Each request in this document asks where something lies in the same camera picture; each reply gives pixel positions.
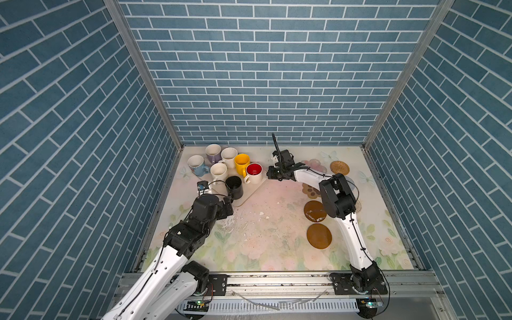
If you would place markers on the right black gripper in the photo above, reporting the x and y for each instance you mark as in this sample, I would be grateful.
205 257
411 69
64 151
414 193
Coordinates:
270 173

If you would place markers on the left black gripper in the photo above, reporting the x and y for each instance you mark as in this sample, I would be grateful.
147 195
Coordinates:
223 212

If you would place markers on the white mug red inside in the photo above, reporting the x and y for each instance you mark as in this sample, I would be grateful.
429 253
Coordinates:
254 174

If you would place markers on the beige serving tray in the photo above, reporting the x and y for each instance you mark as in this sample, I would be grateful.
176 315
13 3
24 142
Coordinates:
248 189

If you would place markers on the black mug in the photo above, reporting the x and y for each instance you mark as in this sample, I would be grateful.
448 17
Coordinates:
234 187

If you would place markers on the yellow mug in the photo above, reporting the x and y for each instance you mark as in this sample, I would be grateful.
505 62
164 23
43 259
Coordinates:
242 161

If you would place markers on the pink flower coaster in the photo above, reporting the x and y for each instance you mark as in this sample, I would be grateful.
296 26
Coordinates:
316 165

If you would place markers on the brown paw coaster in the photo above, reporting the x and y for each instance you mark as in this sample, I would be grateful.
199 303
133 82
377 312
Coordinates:
310 191

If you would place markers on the woven rattan coaster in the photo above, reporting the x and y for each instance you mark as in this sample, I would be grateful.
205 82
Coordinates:
339 167

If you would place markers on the brown round coaster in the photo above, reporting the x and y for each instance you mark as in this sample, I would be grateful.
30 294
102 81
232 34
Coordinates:
314 211
319 236

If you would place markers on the multicolour stitched round coaster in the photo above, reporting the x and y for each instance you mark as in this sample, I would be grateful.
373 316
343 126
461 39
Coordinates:
358 206

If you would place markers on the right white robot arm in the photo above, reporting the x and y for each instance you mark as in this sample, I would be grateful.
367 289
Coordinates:
339 203

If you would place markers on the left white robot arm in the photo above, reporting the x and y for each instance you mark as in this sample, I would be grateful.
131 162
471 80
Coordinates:
171 278

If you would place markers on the plain white mug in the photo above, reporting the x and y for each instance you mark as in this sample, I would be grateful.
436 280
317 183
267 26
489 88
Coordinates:
219 172

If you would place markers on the blue mug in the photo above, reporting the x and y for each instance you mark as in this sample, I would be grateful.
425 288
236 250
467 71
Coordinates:
196 164

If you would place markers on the white speckled mug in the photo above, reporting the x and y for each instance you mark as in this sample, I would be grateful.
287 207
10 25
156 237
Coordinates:
228 156

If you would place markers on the purple mug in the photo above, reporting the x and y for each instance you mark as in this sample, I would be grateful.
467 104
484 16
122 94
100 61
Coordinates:
213 153

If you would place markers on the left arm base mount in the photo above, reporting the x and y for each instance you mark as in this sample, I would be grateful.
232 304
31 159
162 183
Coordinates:
214 285

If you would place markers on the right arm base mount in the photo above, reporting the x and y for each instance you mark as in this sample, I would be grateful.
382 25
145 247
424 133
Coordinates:
352 284

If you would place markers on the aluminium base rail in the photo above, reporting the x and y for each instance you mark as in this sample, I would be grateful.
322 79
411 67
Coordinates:
309 284

